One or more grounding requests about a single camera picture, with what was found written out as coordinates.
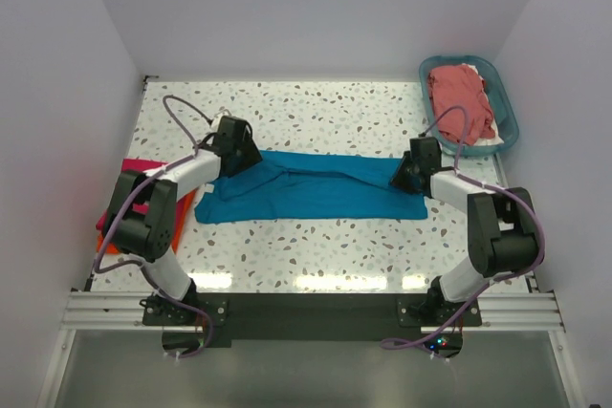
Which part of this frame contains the blue t shirt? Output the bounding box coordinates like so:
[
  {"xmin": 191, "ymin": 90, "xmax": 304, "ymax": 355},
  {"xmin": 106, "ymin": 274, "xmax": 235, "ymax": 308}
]
[{"xmin": 195, "ymin": 151, "xmax": 427, "ymax": 224}]

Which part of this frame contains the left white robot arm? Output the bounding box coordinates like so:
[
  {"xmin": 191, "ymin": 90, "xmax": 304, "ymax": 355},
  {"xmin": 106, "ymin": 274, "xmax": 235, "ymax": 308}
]
[{"xmin": 95, "ymin": 115, "xmax": 262, "ymax": 324}]

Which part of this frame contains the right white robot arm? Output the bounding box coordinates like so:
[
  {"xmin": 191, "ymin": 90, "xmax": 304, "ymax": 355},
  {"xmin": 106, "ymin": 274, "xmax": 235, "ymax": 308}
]
[{"xmin": 390, "ymin": 136, "xmax": 544, "ymax": 325}]

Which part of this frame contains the white cloth in basket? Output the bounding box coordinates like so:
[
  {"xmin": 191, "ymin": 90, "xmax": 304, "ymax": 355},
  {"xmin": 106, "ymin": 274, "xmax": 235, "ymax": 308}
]
[{"xmin": 463, "ymin": 62, "xmax": 504, "ymax": 147}]

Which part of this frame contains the salmon pink t shirt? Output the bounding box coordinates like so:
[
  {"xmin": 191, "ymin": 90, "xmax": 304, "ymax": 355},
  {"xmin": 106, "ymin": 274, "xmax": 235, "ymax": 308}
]
[{"xmin": 426, "ymin": 63, "xmax": 482, "ymax": 146}]

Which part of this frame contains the folded orange t shirt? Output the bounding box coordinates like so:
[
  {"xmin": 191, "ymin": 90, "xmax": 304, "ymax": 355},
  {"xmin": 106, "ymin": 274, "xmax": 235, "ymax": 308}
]
[{"xmin": 96, "ymin": 190, "xmax": 197, "ymax": 255}]

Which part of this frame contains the teal plastic basket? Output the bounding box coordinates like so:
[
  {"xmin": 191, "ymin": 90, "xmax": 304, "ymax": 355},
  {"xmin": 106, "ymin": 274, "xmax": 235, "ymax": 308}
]
[{"xmin": 419, "ymin": 55, "xmax": 519, "ymax": 157}]

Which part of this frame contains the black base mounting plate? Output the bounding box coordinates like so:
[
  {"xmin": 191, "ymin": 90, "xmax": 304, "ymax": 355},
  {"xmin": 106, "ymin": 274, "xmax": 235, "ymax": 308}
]
[{"xmin": 140, "ymin": 293, "xmax": 483, "ymax": 357}]

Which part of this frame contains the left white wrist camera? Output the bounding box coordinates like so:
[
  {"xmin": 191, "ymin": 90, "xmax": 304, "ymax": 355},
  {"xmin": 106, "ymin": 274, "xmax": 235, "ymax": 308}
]
[{"xmin": 209, "ymin": 113, "xmax": 229, "ymax": 131}]

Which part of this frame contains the aluminium frame rail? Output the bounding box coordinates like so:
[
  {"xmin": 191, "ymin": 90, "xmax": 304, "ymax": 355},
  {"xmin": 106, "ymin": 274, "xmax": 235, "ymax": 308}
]
[{"xmin": 60, "ymin": 271, "xmax": 563, "ymax": 333}]

